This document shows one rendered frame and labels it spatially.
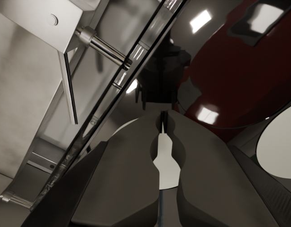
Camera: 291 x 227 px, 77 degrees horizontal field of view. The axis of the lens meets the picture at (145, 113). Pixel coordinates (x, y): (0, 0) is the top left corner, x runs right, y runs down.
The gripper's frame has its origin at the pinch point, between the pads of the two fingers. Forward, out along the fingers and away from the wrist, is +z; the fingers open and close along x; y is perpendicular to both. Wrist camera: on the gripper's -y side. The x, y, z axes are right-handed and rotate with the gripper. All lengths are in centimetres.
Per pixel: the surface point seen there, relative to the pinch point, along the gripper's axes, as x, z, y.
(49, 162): -15.8, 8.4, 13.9
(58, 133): -15.0, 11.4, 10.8
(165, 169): 0.9, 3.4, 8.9
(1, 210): -21.1, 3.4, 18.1
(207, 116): 4.1, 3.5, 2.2
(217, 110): 4.9, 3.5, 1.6
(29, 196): -19.4, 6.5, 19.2
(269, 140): 10.1, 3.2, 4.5
